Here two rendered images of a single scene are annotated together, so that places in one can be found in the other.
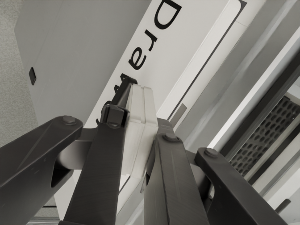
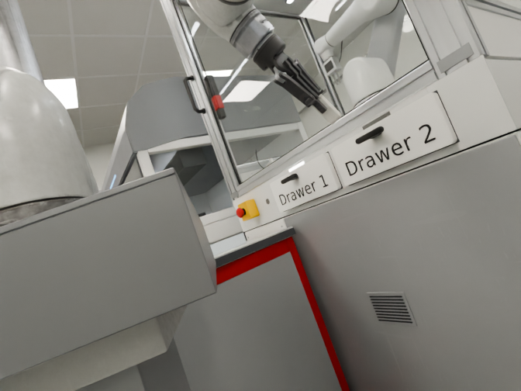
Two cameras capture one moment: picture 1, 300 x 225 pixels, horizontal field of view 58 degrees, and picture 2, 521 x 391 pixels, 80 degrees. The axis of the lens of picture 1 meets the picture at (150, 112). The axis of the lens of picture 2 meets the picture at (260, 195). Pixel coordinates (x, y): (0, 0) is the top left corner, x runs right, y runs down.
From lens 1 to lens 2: 0.78 m
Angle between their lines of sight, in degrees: 89
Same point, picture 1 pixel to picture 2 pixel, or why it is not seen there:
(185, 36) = (346, 150)
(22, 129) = not seen: outside the picture
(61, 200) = (496, 115)
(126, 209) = (407, 93)
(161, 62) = (359, 149)
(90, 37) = (418, 225)
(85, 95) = (436, 185)
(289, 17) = (326, 133)
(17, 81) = not seen: outside the picture
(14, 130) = not seen: outside the picture
